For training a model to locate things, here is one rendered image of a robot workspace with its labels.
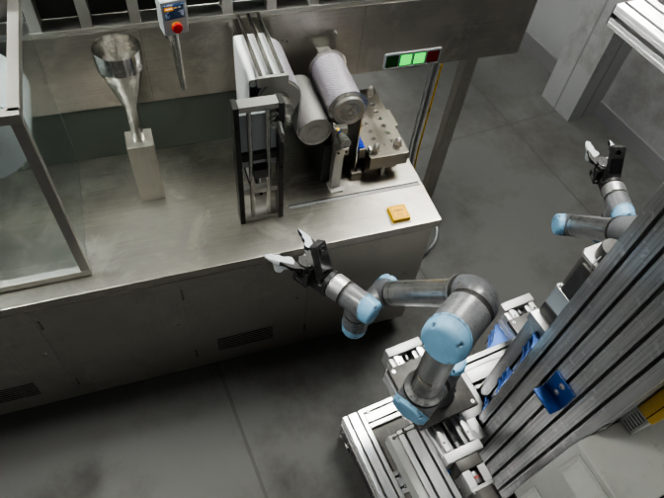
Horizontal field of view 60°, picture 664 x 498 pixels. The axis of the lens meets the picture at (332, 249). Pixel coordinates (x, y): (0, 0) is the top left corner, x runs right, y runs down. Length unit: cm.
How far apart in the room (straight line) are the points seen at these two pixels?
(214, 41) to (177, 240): 71
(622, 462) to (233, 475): 162
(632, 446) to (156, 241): 159
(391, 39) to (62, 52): 118
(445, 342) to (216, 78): 137
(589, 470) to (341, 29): 165
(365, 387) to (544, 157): 207
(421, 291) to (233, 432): 142
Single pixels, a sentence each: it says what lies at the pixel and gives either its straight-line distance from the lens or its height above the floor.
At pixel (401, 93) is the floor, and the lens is 426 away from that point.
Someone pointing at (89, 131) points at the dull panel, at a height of 104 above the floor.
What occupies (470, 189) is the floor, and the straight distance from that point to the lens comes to 370.
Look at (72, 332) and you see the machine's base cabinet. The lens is 234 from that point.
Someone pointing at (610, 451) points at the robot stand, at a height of 123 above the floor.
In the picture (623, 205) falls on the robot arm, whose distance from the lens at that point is 209.
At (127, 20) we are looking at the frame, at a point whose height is 146.
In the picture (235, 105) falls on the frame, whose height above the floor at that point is 144.
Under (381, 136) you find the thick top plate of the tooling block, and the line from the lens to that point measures 234.
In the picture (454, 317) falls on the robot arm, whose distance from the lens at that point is 135.
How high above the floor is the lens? 258
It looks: 53 degrees down
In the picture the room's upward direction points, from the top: 8 degrees clockwise
